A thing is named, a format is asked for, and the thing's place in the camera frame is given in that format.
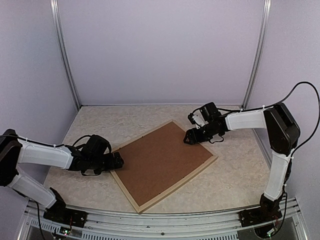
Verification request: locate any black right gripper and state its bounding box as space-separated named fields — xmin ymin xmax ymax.
xmin=183 ymin=123 xmax=220 ymax=145

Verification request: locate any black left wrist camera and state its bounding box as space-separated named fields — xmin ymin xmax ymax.
xmin=72 ymin=134 xmax=112 ymax=158

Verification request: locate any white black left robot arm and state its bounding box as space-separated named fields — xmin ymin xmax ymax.
xmin=0 ymin=128 xmax=124 ymax=223

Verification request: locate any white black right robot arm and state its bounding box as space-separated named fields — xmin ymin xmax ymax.
xmin=183 ymin=102 xmax=301 ymax=222

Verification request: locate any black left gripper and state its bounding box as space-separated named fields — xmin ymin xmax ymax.
xmin=88 ymin=151 xmax=124 ymax=175

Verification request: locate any brown hardboard backing panel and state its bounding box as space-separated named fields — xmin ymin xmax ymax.
xmin=112 ymin=122 xmax=215 ymax=208

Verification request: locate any light wooden picture frame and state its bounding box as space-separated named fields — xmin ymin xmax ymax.
xmin=109 ymin=119 xmax=219 ymax=215

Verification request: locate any aluminium front rail base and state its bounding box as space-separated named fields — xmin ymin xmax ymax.
xmin=16 ymin=197 xmax=308 ymax=240

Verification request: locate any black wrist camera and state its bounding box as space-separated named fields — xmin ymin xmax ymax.
xmin=187 ymin=102 xmax=222 ymax=129
xmin=72 ymin=134 xmax=112 ymax=158

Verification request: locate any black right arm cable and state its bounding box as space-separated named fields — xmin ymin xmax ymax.
xmin=217 ymin=81 xmax=320 ymax=151

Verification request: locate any aluminium enclosure post left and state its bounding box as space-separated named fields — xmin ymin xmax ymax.
xmin=50 ymin=0 xmax=82 ymax=111

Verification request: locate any aluminium enclosure post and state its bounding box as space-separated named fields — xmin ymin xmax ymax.
xmin=50 ymin=0 xmax=82 ymax=111
xmin=241 ymin=0 xmax=272 ymax=109

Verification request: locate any aluminium enclosure post right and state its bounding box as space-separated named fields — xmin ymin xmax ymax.
xmin=241 ymin=0 xmax=272 ymax=109

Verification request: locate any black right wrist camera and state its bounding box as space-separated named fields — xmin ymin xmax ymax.
xmin=187 ymin=102 xmax=222 ymax=129

